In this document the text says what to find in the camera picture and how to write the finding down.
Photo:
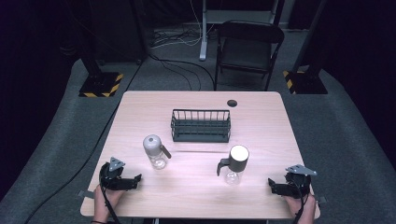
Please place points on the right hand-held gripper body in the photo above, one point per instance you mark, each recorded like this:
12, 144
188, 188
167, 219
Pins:
295, 186

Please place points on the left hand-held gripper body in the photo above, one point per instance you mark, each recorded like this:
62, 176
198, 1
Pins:
113, 182

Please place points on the glass bottle with grey cap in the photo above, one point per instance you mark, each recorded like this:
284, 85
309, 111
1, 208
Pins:
154, 147

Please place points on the person's left hand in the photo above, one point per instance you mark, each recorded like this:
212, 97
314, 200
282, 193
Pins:
110, 199

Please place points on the person's right hand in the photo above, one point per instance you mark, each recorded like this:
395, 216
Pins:
303, 203

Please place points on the grey tape strip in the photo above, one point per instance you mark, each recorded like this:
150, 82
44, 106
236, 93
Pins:
322, 199
84, 194

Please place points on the black wrist band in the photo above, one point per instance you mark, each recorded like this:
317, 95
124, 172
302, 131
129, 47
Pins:
98, 222

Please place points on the black table grommet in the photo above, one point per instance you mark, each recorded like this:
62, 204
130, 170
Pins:
232, 103

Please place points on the black stand with striped base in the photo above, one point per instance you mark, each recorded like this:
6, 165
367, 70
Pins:
306, 82
99, 84

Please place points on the black folding chair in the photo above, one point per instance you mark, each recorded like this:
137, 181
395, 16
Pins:
247, 49

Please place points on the white metal stand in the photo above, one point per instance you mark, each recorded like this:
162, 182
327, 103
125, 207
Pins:
204, 37

